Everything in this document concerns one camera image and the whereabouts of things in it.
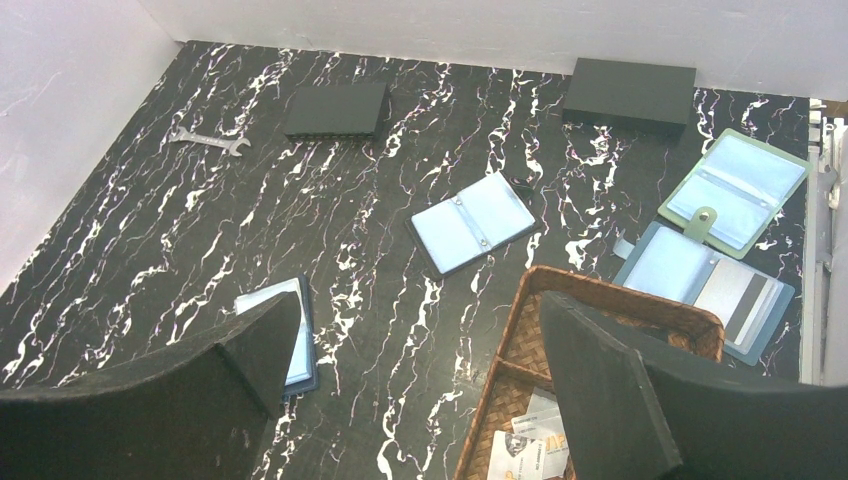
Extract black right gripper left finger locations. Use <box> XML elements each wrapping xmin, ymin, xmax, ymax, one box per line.
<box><xmin>1</xmin><ymin>292</ymin><xmax>301</xmax><ymax>479</ymax></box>

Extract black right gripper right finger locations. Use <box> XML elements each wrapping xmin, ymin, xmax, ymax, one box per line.
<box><xmin>539</xmin><ymin>292</ymin><xmax>847</xmax><ymax>479</ymax></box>

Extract dark blue card holder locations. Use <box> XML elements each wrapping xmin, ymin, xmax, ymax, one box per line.
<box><xmin>234</xmin><ymin>274</ymin><xmax>319</xmax><ymax>400</ymax></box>

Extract white cards in basket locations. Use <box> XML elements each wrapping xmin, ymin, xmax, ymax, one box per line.
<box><xmin>485</xmin><ymin>388</ymin><xmax>570</xmax><ymax>479</ymax></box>

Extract blue striped card holder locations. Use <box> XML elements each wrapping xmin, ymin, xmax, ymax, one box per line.
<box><xmin>613</xmin><ymin>222</ymin><xmax>795</xmax><ymax>366</ymax></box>

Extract light blue snap card holder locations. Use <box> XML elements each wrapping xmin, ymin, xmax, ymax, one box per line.
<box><xmin>658</xmin><ymin>129</ymin><xmax>812</xmax><ymax>260</ymax></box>

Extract open blue card holder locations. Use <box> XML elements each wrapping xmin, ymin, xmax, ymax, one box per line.
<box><xmin>406</xmin><ymin>172</ymin><xmax>542</xmax><ymax>280</ymax></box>

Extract woven brown basket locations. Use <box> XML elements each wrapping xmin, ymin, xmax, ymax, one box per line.
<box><xmin>453</xmin><ymin>265</ymin><xmax>725</xmax><ymax>479</ymax></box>

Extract silver open-end wrench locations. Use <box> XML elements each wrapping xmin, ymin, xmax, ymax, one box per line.
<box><xmin>168</xmin><ymin>127</ymin><xmax>252</xmax><ymax>157</ymax></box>

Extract black box at back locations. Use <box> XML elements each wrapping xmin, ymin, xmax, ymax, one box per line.
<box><xmin>562</xmin><ymin>58</ymin><xmax>697</xmax><ymax>137</ymax></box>

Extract black flat box centre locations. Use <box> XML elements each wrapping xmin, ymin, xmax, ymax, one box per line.
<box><xmin>283</xmin><ymin>83</ymin><xmax>390</xmax><ymax>141</ymax></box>

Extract aluminium table edge rail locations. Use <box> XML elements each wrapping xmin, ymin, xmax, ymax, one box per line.
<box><xmin>799</xmin><ymin>98</ymin><xmax>847</xmax><ymax>386</ymax></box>

